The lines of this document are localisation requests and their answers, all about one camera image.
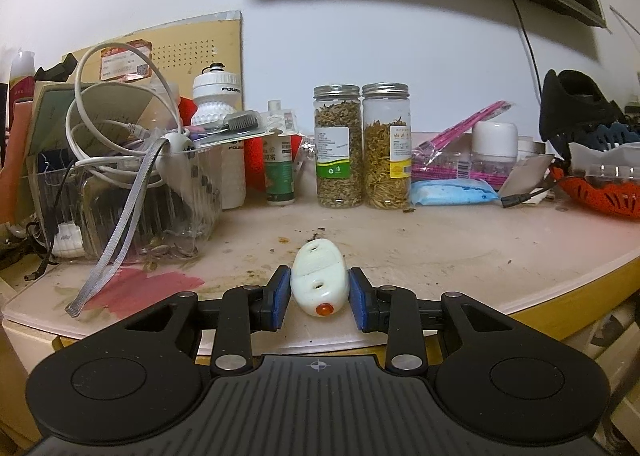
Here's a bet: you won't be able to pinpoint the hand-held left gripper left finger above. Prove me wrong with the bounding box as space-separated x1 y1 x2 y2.
107 265 292 378

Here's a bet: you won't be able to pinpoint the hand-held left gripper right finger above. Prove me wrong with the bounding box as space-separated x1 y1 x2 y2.
348 266 517 378

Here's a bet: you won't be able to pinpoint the white plastic device orange button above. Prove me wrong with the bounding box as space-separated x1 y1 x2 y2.
291 237 350 317

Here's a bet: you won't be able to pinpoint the green and white bottle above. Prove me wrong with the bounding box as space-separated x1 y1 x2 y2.
264 100 297 207

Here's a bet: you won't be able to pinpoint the blue packet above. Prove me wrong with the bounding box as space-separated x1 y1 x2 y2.
410 179 501 207

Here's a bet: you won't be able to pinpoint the glass jar dark dried herbs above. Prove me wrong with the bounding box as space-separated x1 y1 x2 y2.
313 84 364 209

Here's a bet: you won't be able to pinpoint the glass jar pale dried herbs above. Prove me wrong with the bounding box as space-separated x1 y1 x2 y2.
362 82 413 211

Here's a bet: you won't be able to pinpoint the clear plastic container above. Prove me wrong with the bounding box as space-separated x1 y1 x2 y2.
27 141 223 261

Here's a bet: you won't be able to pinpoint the pink striped plastic bag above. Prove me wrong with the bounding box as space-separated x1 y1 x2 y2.
410 100 516 189

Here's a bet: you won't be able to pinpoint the packaged grey toothbrush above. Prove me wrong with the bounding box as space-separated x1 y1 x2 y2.
187 110 271 151

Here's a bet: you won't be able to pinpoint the black plug connector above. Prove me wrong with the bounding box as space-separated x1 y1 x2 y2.
500 186 556 209

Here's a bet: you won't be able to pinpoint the white sports bottle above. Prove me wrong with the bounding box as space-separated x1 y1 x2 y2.
192 62 248 210

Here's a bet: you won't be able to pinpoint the white capped jar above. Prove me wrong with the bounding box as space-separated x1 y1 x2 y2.
470 122 518 177

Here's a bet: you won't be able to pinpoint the grey brown card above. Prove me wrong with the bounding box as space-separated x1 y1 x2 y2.
507 154 553 197

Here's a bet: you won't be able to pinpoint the white charger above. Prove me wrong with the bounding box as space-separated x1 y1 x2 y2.
52 222 83 257

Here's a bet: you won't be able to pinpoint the orange mesh basket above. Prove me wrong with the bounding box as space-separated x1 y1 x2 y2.
552 156 640 221

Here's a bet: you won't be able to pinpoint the cream cabinet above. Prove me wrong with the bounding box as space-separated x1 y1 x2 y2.
0 313 68 442

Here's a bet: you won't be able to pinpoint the yellow cardboard box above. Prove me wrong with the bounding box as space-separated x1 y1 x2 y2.
61 10 245 137

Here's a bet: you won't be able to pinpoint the black cloth item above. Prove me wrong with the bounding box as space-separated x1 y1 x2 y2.
539 68 640 157

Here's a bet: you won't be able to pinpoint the clear plastic clamshell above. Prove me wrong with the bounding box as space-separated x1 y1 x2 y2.
567 141 640 187

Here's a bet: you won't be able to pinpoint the olive green book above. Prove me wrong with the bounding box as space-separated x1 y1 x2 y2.
30 82 101 171

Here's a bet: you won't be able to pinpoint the red box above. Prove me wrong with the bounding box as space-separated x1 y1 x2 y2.
0 50 38 227

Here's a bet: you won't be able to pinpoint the grey strap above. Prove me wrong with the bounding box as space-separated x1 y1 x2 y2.
65 138 168 319

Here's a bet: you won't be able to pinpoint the white cable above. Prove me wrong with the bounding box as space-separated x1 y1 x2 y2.
65 43 193 187

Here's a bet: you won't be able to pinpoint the thin black cable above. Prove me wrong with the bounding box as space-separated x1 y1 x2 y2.
24 221 57 283

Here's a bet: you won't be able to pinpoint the black monitor cable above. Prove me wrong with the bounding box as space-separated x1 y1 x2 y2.
507 0 548 141

